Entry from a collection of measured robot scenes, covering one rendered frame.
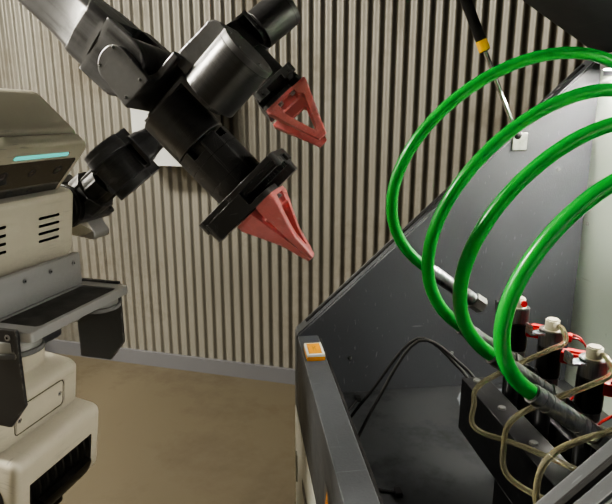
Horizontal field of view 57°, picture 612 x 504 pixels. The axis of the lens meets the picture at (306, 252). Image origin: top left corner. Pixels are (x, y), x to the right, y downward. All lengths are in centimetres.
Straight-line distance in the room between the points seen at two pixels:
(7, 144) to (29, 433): 51
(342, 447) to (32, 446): 58
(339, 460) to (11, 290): 58
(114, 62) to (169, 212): 242
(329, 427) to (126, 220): 246
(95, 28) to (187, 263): 244
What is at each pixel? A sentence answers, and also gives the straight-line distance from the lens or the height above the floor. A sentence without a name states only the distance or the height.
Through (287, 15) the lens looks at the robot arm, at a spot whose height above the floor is 148.
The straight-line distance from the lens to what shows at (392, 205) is 69.
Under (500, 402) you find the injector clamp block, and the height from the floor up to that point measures 98.
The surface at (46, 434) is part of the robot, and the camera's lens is 113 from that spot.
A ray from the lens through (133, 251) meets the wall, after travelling 313.
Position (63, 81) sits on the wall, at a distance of 325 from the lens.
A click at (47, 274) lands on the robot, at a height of 108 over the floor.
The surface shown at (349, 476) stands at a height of 95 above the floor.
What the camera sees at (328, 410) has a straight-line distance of 81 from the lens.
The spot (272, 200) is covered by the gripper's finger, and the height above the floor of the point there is 127.
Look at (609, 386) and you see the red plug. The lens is 66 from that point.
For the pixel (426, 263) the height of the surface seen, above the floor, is 119.
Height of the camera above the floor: 135
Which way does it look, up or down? 14 degrees down
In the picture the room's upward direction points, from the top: straight up
